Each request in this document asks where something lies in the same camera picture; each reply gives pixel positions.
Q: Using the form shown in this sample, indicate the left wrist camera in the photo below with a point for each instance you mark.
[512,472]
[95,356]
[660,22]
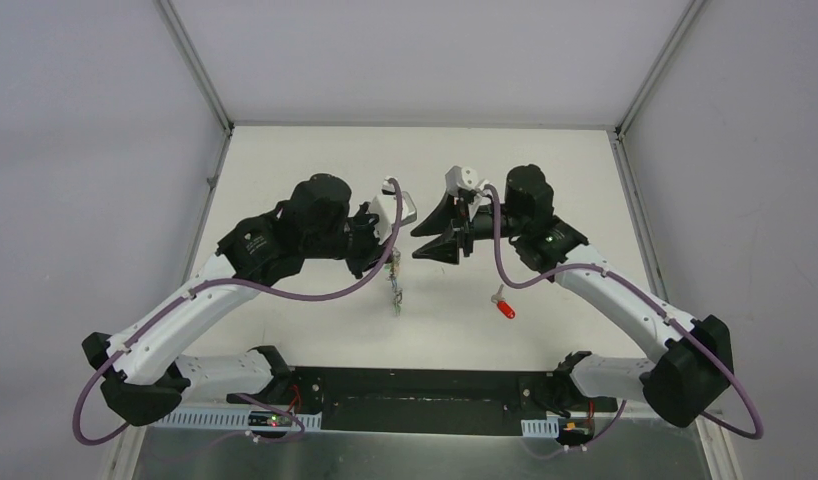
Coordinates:
[384,206]

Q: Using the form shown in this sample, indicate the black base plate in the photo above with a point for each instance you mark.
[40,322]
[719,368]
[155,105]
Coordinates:
[458,402]

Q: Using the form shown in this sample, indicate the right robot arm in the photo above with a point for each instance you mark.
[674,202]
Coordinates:
[686,363]

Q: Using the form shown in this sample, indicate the keyring with keys bunch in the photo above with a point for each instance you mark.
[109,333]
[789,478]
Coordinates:
[393,270]

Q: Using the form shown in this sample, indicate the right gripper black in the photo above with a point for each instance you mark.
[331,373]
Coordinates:
[444,249]

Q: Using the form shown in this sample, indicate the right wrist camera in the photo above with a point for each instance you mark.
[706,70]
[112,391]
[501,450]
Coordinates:
[463,179]

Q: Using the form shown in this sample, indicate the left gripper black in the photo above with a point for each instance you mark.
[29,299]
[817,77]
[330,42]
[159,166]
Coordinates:
[367,245]

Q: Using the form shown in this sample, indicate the red tagged key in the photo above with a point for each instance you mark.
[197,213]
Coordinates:
[500,302]

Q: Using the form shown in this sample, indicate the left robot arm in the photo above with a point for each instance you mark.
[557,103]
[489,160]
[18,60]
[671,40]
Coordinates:
[145,372]

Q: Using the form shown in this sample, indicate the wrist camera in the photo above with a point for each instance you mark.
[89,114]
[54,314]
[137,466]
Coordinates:
[463,179]
[384,206]

